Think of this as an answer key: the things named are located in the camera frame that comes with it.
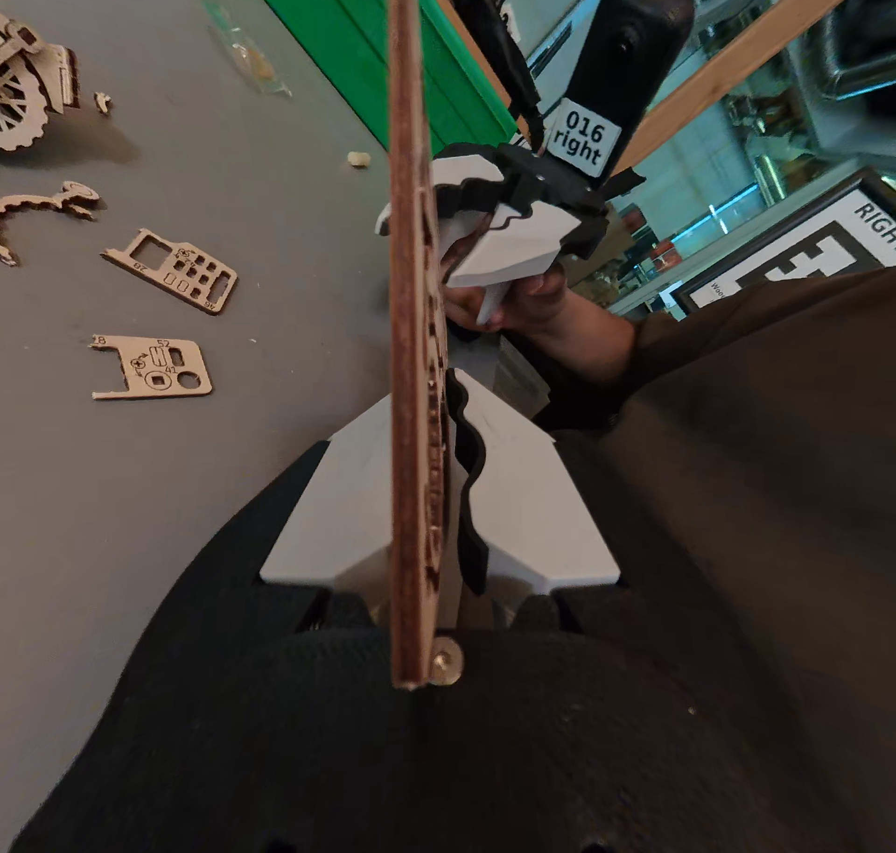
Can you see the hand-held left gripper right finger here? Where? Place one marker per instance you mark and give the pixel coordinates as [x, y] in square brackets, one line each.
[539, 517]

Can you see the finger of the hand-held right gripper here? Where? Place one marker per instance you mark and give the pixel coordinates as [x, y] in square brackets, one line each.
[469, 170]
[518, 251]

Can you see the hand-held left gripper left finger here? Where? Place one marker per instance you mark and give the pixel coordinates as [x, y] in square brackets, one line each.
[322, 517]

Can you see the plywood puzzle sheet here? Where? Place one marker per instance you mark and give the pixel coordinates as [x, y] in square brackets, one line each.
[406, 307]

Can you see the person's right forearm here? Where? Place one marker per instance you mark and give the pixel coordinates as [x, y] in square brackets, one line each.
[735, 335]

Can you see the person's right hand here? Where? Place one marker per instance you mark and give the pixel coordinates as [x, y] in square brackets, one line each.
[553, 321]

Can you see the small pale wooden peg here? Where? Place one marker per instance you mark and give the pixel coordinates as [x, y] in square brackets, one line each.
[358, 160]

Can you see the wooden beam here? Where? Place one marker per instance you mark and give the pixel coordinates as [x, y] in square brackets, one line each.
[756, 47]

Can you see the red storage box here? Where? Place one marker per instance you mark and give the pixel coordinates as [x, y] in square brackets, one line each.
[663, 248]

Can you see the green panel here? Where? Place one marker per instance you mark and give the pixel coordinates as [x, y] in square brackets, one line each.
[336, 26]

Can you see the wooden plate with round hole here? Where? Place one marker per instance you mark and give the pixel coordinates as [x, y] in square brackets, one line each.
[199, 359]

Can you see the person's brown clothing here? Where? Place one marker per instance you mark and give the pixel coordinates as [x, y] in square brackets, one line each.
[770, 587]

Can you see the clear plastic bag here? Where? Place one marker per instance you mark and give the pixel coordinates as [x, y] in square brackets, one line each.
[245, 47]

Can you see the framed white sign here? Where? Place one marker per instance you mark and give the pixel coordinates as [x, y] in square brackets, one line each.
[868, 216]

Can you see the wooden plate with many holes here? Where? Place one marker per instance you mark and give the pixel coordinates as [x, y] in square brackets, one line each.
[157, 268]

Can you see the tiny wooden chip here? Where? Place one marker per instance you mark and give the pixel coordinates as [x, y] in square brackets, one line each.
[103, 102]

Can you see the curved wooden hook piece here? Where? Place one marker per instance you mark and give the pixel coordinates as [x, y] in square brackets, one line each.
[42, 202]

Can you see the wooden motorcycle model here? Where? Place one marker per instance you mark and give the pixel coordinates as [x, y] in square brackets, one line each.
[28, 96]

